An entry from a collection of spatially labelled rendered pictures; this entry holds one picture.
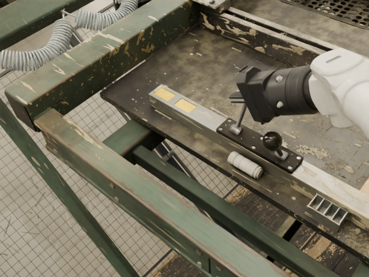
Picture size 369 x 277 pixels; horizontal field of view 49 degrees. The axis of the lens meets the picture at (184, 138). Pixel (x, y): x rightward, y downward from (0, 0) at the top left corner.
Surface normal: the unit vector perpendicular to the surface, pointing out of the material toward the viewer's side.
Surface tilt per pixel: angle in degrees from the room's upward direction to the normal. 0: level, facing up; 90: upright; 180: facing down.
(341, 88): 60
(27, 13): 90
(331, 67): 18
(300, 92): 87
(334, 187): 51
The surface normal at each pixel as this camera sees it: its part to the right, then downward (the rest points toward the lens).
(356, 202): -0.07, -0.68
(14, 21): 0.42, -0.24
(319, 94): -0.67, 0.55
